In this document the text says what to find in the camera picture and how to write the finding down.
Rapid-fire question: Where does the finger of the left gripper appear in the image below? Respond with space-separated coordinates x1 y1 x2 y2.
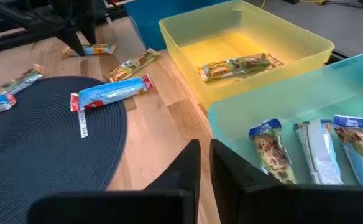
79 14 97 44
55 26 86 57

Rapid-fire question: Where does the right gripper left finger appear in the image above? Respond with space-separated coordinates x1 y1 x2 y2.
27 139 201 224

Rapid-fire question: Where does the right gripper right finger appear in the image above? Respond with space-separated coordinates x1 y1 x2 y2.
209 139 363 224

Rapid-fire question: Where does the oatmeal raisin granola bar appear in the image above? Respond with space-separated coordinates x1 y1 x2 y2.
248 118 297 185
333 114 363 187
293 117 344 186

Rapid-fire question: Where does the green plastic bin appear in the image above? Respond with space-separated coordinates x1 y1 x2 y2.
208 48 363 187

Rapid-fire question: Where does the dark blue plastic bin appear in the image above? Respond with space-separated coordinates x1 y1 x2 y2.
124 0 232 52

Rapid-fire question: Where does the white placemat label sticker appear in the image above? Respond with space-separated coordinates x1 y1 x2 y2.
77 110 89 139

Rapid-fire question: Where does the round dark woven placemat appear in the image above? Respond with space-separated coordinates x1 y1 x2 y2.
0 76 129 224

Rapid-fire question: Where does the yellow plastic bin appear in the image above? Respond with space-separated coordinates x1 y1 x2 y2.
159 0 335 110

